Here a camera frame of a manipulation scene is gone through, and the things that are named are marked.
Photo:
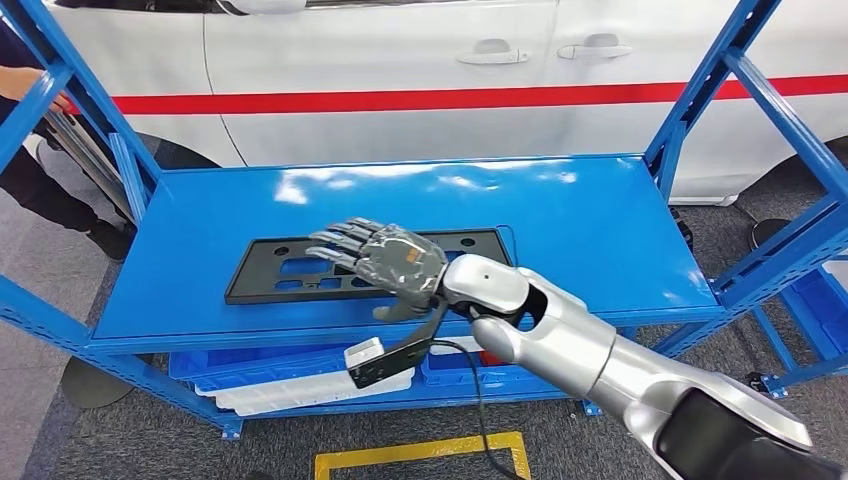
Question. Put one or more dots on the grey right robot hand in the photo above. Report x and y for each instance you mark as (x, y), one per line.
(397, 262)

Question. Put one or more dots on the black plastic plate frame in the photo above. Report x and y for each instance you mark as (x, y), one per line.
(258, 297)

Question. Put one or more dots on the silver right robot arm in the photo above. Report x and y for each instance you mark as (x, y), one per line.
(563, 338)

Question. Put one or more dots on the blue metal shelf rack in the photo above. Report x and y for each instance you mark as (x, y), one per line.
(530, 199)

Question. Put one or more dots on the blue wheeled shelf rack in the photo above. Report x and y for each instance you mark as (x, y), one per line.
(774, 385)

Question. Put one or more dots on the white car with red stripe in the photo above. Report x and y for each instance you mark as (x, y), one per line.
(397, 40)

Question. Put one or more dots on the silver metal bar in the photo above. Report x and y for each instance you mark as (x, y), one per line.
(93, 169)

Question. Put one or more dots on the black stanchion with round base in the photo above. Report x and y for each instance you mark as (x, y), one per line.
(93, 387)

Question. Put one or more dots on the person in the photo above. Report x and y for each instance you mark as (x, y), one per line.
(40, 192)

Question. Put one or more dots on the black round floor base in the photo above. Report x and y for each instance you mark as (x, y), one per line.
(768, 233)

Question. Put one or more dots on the black caster wheel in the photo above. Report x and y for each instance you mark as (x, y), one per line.
(754, 381)

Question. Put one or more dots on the person's hand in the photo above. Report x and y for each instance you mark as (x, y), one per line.
(16, 81)

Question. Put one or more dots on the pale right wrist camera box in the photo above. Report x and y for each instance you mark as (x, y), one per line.
(387, 364)

